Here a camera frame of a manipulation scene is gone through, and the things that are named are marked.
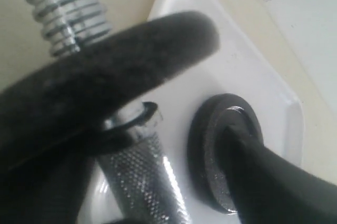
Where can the white plastic tray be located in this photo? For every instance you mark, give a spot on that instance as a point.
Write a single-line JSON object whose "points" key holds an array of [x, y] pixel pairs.
{"points": [[236, 68]]}

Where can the black weight plate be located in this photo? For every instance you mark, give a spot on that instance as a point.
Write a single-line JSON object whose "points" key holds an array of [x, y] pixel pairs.
{"points": [[57, 102], [215, 114]]}

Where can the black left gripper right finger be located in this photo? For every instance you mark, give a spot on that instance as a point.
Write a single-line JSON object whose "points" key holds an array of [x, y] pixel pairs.
{"points": [[266, 188]]}

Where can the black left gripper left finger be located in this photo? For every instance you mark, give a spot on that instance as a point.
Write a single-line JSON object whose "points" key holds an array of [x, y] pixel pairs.
{"points": [[49, 188]]}

